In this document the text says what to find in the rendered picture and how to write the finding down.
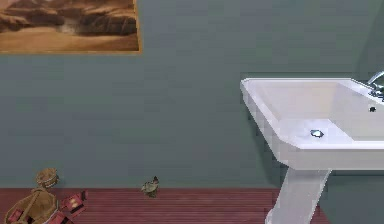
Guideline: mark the small olive duck figurine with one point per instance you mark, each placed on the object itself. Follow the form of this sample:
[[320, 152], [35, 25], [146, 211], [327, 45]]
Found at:
[[150, 187]]

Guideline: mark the white pedestal sink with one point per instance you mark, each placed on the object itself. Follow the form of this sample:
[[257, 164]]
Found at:
[[300, 110]]

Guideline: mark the brown framed landscape picture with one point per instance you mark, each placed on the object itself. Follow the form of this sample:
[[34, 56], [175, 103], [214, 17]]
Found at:
[[66, 26]]

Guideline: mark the red flat box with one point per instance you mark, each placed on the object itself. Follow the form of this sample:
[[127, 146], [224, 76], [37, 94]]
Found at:
[[73, 201], [60, 218]]

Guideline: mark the chrome sink faucet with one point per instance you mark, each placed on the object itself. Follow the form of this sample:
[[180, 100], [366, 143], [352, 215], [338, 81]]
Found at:
[[376, 83]]

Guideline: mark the brown round basket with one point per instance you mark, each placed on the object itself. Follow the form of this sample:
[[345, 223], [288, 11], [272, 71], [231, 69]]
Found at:
[[46, 177]]

